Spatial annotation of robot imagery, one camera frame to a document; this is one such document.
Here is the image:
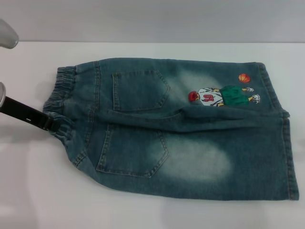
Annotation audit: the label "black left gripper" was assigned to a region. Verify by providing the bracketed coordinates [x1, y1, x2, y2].
[0, 95, 63, 135]

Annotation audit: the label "blue denim shorts with cartoon print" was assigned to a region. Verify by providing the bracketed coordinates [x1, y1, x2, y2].
[42, 56, 300, 201]

